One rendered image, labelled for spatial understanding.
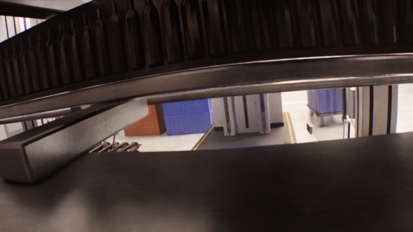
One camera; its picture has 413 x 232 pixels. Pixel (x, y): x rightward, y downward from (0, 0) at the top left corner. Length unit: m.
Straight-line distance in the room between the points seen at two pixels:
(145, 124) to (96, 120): 3.21
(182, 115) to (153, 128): 0.48
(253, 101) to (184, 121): 1.50
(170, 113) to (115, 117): 2.94
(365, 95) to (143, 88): 0.37
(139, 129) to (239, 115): 1.94
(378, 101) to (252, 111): 1.41
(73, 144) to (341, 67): 0.22
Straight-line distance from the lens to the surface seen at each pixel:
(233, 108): 1.83
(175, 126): 3.19
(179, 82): 0.22
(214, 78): 0.21
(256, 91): 0.30
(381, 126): 0.50
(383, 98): 0.49
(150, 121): 3.36
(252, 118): 1.83
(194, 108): 3.07
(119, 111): 0.23
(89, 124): 0.20
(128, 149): 0.41
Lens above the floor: 0.88
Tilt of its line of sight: 13 degrees down
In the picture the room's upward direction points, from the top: 8 degrees counter-clockwise
